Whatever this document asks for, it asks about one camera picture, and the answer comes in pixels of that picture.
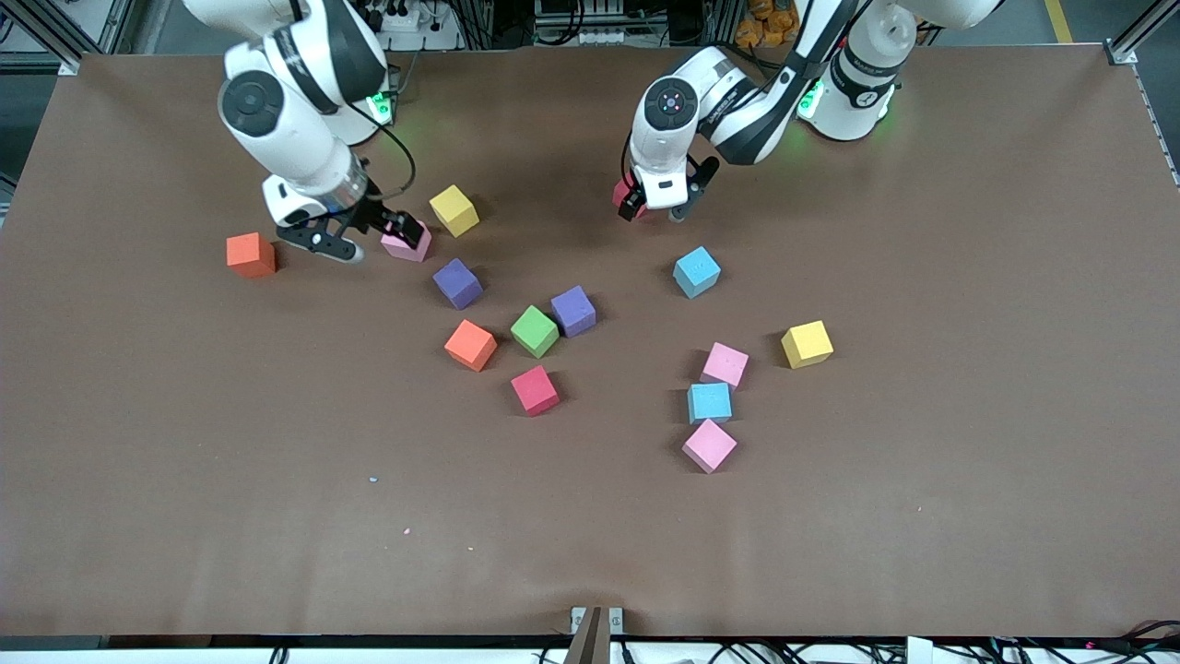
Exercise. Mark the orange plastic items pile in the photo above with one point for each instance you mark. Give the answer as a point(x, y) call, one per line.
point(761, 32)

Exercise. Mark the yellow foam cube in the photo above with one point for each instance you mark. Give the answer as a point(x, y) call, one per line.
point(454, 210)
point(807, 344)

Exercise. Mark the white equipment box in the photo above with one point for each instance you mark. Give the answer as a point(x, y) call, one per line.
point(599, 37)

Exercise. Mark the grey metal bracket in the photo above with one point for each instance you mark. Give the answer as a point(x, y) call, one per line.
point(618, 620)

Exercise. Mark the white power strip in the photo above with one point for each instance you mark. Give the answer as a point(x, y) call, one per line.
point(419, 37)

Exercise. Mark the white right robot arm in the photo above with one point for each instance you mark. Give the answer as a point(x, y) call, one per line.
point(295, 148)

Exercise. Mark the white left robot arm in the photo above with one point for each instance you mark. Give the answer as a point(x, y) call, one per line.
point(664, 152)

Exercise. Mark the blue foam cube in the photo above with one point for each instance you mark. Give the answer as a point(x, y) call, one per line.
point(709, 403)
point(696, 272)

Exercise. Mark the orange foam cube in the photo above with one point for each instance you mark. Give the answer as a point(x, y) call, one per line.
point(470, 345)
point(251, 255)

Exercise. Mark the aluminium table edge rail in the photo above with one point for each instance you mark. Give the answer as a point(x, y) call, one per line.
point(1158, 127)

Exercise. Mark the dark camera mount post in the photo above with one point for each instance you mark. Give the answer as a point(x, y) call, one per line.
point(590, 646)

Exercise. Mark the brown table mat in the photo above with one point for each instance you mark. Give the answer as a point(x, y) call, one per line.
point(277, 553)

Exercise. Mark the pink foam cube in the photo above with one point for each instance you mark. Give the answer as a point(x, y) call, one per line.
point(709, 446)
point(725, 364)
point(415, 251)

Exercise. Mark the purple foam cube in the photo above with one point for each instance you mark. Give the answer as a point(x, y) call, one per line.
point(458, 283)
point(573, 311)

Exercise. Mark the aluminium frame profile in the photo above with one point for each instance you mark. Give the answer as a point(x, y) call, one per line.
point(51, 41)
point(1138, 35)

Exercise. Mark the green foam cube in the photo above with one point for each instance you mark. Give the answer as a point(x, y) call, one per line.
point(535, 331)

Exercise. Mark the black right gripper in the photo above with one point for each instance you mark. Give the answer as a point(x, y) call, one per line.
point(379, 211)

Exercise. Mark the red foam cube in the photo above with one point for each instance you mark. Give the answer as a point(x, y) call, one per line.
point(622, 192)
point(535, 390)

